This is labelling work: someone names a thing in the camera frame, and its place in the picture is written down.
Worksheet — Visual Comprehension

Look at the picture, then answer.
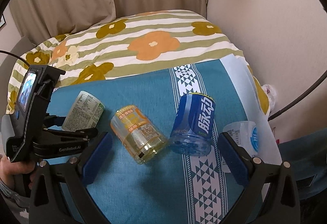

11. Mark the person's left hand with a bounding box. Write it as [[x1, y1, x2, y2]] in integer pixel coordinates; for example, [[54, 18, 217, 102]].
[[1, 155, 35, 190]]

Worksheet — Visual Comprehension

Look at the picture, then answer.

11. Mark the yellow orange label cup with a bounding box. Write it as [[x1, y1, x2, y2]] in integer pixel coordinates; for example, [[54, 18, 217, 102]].
[[110, 105, 168, 164]]

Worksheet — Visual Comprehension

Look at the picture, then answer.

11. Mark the teal patterned tablecloth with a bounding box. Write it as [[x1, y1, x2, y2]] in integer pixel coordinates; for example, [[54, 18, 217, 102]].
[[48, 55, 282, 223]]

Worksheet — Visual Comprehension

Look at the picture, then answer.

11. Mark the framed wall picture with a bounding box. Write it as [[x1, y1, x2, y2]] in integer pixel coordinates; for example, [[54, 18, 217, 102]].
[[0, 14, 6, 28]]

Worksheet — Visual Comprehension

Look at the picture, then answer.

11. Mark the black cable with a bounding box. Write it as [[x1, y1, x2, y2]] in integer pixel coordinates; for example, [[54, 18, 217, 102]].
[[0, 50, 31, 68]]

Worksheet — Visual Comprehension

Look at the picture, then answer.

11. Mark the blue label cup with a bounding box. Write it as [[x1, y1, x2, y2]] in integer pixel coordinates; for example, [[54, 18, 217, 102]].
[[169, 93, 216, 157]]

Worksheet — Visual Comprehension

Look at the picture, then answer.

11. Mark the clear white label cup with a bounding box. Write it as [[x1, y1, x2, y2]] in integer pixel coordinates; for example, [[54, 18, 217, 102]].
[[222, 121, 259, 158]]

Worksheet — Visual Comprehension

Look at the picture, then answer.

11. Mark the floral striped duvet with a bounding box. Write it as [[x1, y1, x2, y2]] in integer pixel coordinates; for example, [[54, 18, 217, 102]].
[[5, 9, 271, 115]]

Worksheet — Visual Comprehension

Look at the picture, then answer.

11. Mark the white green label cup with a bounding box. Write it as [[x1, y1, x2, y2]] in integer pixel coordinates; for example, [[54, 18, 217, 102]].
[[62, 91, 105, 132]]

